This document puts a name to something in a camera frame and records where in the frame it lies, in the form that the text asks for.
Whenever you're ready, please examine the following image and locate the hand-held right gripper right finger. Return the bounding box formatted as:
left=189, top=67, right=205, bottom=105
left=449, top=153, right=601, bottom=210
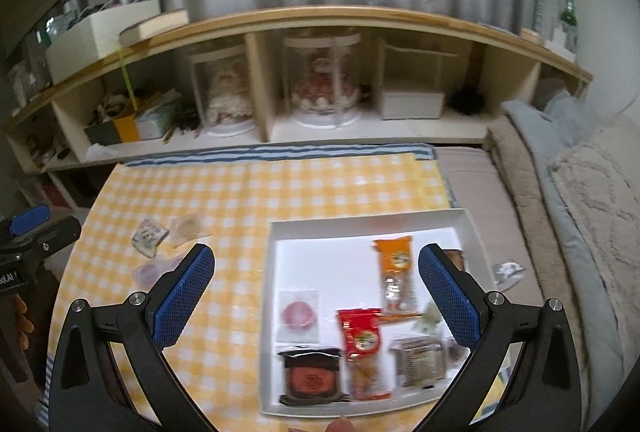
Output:
left=415, top=243, right=589, bottom=432

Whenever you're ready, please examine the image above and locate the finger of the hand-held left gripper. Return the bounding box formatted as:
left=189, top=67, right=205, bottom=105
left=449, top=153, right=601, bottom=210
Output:
left=36, top=218, right=82, bottom=255
left=9, top=206, right=52, bottom=235

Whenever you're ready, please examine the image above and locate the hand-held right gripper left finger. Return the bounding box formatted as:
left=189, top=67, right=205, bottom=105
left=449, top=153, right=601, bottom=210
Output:
left=48, top=243, right=219, bottom=432

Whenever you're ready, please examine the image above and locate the small green snack packet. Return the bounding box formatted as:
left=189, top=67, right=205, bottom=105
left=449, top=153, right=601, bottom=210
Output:
left=414, top=303, right=443, bottom=335

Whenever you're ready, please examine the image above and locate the brown snack packet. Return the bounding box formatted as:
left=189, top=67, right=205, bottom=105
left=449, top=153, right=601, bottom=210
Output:
left=442, top=249, right=467, bottom=273

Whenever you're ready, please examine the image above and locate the orange snack packet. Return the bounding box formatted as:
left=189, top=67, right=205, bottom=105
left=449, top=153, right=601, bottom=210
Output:
left=372, top=236, right=420, bottom=314

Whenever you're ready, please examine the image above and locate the silver clear snack packet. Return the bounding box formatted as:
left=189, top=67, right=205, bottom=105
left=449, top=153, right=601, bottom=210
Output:
left=390, top=337, right=451, bottom=388

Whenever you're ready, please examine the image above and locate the red snack packet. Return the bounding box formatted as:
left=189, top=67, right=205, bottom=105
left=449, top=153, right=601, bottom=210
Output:
left=336, top=308, right=393, bottom=402

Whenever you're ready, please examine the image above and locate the pink pastry clear packet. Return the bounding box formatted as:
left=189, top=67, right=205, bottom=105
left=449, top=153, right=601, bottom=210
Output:
left=276, top=290, right=320, bottom=345

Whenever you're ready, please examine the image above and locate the white shallow box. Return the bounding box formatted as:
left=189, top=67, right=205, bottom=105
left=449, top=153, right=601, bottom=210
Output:
left=259, top=208, right=508, bottom=417

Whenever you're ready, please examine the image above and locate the dark brown mooncake packet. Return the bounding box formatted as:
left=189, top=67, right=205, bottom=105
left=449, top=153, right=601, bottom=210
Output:
left=276, top=347, right=351, bottom=405

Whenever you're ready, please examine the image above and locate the lavender pastry clear packet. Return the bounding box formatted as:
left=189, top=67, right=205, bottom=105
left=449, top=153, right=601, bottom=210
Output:
left=132, top=257, right=186, bottom=289

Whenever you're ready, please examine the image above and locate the small silver snack packet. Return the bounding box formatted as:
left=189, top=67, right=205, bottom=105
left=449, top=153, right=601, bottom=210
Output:
left=491, top=260, right=526, bottom=289

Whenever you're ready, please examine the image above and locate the beige pastry clear packet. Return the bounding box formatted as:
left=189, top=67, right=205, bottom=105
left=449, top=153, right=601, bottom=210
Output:
left=169, top=213, right=208, bottom=245

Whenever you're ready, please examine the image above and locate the white printed snack packet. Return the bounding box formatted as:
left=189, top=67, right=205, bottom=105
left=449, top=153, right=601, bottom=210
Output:
left=131, top=217, right=168, bottom=258

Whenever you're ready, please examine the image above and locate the dark grey box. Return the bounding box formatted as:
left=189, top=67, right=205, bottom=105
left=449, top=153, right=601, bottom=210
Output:
left=84, top=119, right=123, bottom=147

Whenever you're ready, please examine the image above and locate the yellow checked cloth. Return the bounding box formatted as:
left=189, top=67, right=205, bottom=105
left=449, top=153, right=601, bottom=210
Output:
left=47, top=154, right=453, bottom=432

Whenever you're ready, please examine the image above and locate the brown bed sheet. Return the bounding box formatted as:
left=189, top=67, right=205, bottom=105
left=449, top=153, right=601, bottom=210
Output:
left=435, top=122, right=591, bottom=413

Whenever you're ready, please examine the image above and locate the yellow cardboard box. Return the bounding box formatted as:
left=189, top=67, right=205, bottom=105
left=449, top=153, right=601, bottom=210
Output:
left=112, top=114, right=140, bottom=144

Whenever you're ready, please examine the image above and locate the pale tissue box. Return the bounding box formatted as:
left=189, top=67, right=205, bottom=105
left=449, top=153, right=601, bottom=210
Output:
left=134, top=99, right=182, bottom=140

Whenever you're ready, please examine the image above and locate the blue striped cloth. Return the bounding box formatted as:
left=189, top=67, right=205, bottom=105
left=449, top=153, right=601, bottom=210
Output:
left=122, top=143, right=436, bottom=168

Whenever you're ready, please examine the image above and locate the cream textured blanket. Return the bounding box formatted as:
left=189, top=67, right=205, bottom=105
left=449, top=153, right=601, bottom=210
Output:
left=547, top=112, right=640, bottom=393

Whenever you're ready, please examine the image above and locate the grey blue blanket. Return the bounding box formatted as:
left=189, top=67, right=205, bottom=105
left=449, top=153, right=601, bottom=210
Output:
left=502, top=89, right=626, bottom=373

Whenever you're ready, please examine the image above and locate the white storage box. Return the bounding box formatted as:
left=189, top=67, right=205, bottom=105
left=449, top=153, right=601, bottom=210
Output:
left=45, top=0, right=162, bottom=85

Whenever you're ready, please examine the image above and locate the small white box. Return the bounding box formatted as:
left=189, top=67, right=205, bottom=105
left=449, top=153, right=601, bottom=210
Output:
left=377, top=89, right=447, bottom=120

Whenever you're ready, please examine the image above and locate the black fuzzy object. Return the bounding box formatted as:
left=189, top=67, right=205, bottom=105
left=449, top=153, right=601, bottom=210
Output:
left=447, top=84, right=493, bottom=115

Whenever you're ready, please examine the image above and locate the cream doll in clear case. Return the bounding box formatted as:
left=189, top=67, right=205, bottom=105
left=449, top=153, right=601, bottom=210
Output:
left=189, top=46, right=258, bottom=137

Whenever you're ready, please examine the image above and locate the cream wooden shelf unit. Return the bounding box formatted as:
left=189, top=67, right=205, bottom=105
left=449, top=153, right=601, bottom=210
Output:
left=4, top=6, right=596, bottom=175

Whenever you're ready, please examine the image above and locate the cream book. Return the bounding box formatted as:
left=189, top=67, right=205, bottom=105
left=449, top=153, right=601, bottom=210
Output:
left=119, top=9, right=191, bottom=47

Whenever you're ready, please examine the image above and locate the clear plastic box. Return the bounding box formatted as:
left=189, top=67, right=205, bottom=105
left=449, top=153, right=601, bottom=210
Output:
left=380, top=39, right=460, bottom=95

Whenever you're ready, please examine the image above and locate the green glass bottle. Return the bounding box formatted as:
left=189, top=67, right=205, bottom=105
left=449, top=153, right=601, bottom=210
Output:
left=557, top=0, right=581, bottom=50

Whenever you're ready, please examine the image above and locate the green strap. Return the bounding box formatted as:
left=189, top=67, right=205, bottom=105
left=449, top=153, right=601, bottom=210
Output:
left=117, top=47, right=140, bottom=110

